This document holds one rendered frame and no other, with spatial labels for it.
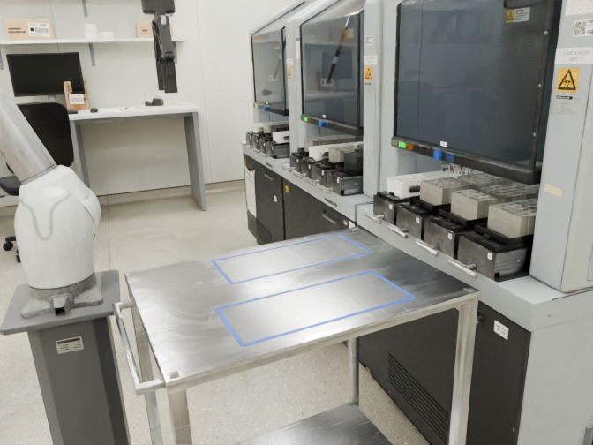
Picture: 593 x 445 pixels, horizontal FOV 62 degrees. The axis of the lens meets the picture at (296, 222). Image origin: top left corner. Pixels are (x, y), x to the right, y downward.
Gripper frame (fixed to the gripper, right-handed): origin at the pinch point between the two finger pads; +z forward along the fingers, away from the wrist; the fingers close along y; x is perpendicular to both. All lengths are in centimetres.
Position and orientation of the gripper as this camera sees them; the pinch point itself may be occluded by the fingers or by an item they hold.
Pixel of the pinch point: (167, 86)
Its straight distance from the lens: 128.9
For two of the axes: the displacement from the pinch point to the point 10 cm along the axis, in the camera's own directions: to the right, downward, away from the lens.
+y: 3.5, 2.8, -8.9
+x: 9.4, -1.4, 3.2
